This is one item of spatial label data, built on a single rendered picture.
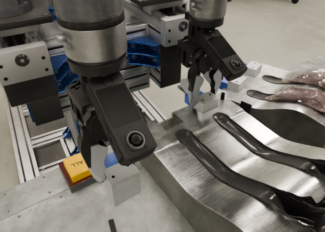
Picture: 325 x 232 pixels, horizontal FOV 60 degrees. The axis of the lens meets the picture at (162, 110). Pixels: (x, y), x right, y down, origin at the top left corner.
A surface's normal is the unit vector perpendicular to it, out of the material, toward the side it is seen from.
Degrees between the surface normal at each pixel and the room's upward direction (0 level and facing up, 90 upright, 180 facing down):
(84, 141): 90
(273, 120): 90
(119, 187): 90
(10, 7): 72
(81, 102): 0
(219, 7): 89
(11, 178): 0
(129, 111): 32
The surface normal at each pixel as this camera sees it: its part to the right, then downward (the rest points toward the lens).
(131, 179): 0.56, 0.50
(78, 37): -0.25, 0.58
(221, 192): -0.25, -0.94
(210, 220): -0.83, 0.33
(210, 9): 0.03, 0.61
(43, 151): 0.00, -0.79
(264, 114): -0.63, 0.47
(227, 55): 0.26, -0.47
